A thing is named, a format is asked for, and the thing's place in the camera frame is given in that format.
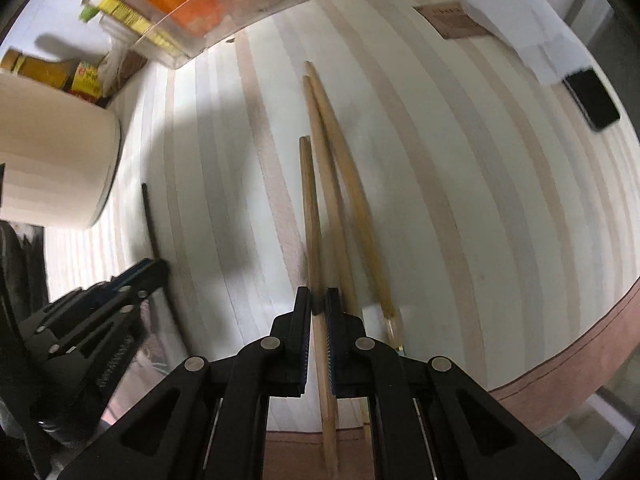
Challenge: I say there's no brown cardboard label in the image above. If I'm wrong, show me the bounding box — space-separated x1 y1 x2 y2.
414 2 490 40

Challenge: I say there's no striped cat placemat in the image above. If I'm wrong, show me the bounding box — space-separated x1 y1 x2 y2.
44 0 640 480

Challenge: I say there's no brown paper packet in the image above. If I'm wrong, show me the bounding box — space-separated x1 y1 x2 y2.
98 49 148 96

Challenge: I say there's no textured brown wooden chopstick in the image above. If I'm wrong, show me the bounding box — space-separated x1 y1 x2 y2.
298 136 340 479

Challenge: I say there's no light bamboo chopstick outer right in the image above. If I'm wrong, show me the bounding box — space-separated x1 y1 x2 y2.
305 61 405 352

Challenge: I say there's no white folded paper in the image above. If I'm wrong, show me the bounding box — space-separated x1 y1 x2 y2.
460 0 592 86

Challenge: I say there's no black smartphone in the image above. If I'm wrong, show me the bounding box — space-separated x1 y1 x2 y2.
563 68 620 132

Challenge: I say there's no light bamboo chopstick inner right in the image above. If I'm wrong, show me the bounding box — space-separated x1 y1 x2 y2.
301 75 371 430

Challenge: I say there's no sauce bottle yellow label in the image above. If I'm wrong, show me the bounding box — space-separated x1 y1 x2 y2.
1 49 103 103

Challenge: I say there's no beige cylindrical utensil holder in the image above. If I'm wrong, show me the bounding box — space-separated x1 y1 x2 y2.
0 70 122 230

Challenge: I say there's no black chopstick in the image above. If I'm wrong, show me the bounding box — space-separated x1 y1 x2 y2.
141 182 160 259

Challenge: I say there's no light bamboo chopstick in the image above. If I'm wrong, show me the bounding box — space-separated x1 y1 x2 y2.
305 61 405 352
301 75 371 430

